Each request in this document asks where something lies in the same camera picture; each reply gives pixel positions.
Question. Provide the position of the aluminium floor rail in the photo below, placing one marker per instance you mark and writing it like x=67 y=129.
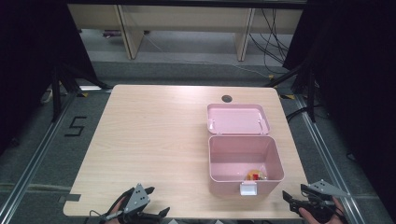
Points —
x=34 y=158
x=330 y=155

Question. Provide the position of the pink storage box with lid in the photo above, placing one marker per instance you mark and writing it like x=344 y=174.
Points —
x=236 y=155

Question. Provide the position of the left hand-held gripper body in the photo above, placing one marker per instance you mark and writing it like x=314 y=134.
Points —
x=137 y=199

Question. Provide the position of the dark round table grommet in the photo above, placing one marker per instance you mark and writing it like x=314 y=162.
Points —
x=227 y=98

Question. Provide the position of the beige wooden desk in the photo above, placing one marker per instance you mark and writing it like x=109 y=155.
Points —
x=186 y=18

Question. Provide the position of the black tripod stand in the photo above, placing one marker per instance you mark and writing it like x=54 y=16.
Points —
x=59 y=90
x=306 y=84

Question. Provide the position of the grey tape strip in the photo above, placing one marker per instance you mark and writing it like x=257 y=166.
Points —
x=70 y=198

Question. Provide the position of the person's right hand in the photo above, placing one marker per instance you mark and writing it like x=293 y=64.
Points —
x=337 y=214

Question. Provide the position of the person's left hand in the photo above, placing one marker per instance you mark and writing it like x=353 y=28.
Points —
x=115 y=207

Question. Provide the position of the black curtain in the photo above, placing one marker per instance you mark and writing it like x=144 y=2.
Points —
x=358 y=77
x=37 y=62

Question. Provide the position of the small orange red toy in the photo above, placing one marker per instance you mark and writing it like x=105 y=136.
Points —
x=256 y=175

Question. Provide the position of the yellow tape piece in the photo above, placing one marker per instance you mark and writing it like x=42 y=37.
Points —
x=288 y=96

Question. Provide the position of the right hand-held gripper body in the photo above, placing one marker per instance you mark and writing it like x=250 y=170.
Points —
x=323 y=196

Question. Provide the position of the dark clutter under desk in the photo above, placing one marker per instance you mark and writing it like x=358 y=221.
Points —
x=111 y=33

